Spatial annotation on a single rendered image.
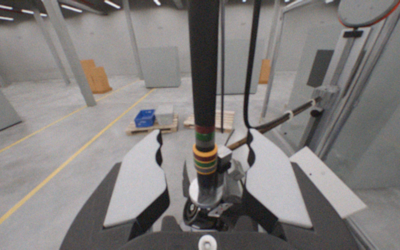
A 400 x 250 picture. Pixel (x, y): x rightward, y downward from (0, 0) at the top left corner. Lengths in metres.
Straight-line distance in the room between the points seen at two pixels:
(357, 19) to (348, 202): 0.62
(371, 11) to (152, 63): 7.32
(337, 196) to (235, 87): 5.57
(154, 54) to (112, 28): 7.16
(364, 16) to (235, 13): 12.08
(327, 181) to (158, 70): 7.39
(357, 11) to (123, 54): 13.70
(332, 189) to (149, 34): 12.93
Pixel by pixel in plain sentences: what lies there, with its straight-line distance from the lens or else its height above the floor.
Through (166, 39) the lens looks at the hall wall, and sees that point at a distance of 12.61.
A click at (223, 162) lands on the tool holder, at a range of 0.26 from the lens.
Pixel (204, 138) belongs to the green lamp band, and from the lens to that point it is 0.20.
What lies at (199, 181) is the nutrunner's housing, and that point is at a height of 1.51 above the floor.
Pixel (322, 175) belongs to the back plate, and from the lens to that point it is 0.65.
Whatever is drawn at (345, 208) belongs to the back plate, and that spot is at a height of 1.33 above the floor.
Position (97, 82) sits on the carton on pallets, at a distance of 8.45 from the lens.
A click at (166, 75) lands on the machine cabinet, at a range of 7.48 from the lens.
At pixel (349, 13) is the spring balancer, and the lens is 0.82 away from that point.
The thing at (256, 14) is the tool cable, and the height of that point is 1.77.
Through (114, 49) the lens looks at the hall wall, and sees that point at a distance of 14.24.
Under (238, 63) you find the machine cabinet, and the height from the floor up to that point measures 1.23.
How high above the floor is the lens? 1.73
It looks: 30 degrees down
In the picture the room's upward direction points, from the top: 2 degrees counter-clockwise
